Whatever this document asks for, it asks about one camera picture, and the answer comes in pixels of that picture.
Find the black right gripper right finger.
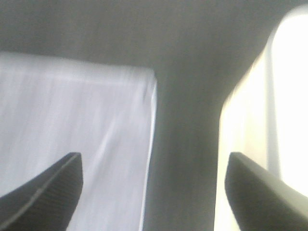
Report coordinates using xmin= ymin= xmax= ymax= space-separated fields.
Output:
xmin=225 ymin=153 xmax=308 ymax=231

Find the grey-blue towel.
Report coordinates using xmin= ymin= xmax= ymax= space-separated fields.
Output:
xmin=0 ymin=52 xmax=157 ymax=231

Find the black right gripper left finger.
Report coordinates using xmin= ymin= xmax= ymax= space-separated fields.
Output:
xmin=0 ymin=153 xmax=83 ymax=231

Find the white basket with grey rim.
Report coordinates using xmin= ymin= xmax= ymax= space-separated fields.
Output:
xmin=214 ymin=4 xmax=308 ymax=231

